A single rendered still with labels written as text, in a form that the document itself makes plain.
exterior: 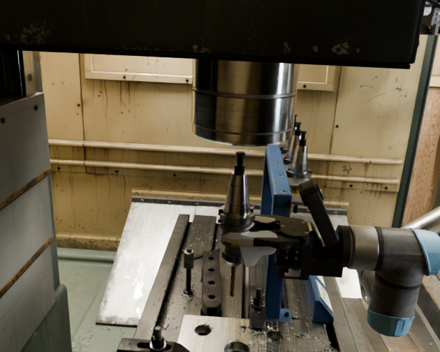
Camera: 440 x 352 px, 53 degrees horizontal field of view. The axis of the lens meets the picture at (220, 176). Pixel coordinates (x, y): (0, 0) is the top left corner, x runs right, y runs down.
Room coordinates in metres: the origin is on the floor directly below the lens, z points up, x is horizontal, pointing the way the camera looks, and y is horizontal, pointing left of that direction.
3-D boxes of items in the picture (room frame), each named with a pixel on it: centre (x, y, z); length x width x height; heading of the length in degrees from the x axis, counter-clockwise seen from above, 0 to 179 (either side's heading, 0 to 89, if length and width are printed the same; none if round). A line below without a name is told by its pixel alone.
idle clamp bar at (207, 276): (0.97, 0.01, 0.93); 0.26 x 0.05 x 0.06; 2
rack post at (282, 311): (0.90, -0.14, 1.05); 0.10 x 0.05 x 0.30; 87
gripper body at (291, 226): (0.67, -0.16, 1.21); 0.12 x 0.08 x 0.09; 87
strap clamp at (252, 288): (0.80, -0.09, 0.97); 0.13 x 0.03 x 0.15; 177
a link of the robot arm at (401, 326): (0.68, -0.32, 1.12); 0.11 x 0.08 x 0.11; 177
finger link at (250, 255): (0.64, -0.05, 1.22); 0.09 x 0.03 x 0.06; 101
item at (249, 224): (0.68, -0.03, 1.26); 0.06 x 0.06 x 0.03
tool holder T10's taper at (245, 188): (0.68, -0.03, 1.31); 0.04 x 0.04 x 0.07
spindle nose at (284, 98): (0.68, -0.03, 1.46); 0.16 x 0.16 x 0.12
